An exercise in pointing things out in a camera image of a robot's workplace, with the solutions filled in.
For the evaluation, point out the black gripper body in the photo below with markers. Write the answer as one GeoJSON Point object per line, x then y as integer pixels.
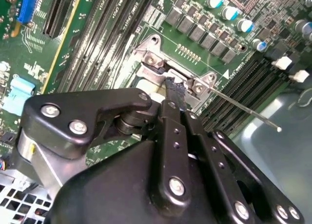
{"type": "Point", "coordinates": [109, 189]}

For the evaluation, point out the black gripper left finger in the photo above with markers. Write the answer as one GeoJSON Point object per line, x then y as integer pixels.
{"type": "Point", "coordinates": [73, 111]}

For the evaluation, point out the silver CPU chip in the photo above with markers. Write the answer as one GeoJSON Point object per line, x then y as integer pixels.
{"type": "Point", "coordinates": [148, 86]}

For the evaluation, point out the metal socket cover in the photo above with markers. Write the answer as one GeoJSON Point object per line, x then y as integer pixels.
{"type": "Point", "coordinates": [152, 75]}

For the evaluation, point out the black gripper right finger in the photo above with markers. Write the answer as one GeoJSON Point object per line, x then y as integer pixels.
{"type": "Point", "coordinates": [217, 156]}

